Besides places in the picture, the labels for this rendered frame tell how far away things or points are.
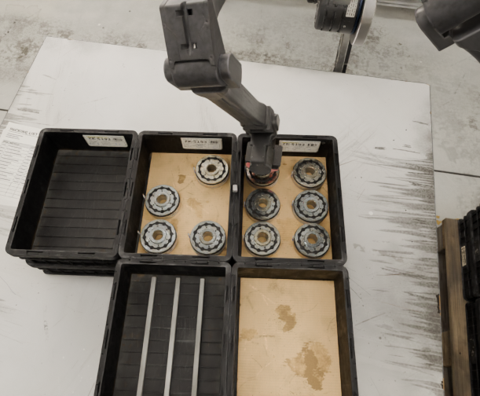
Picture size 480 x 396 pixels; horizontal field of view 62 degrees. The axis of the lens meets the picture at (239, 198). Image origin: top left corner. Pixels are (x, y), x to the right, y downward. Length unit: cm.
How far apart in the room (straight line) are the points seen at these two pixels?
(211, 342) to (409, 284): 64
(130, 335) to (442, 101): 225
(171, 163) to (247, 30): 174
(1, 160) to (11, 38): 166
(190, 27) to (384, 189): 101
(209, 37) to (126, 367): 84
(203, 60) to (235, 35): 222
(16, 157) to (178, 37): 111
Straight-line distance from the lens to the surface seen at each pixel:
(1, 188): 160
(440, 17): 63
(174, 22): 63
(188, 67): 64
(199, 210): 120
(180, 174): 126
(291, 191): 123
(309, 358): 111
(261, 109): 93
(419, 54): 296
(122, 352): 114
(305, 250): 114
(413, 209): 146
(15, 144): 168
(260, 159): 99
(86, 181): 133
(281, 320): 111
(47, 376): 135
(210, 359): 110
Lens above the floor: 193
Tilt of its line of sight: 65 degrees down
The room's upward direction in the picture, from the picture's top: straight up
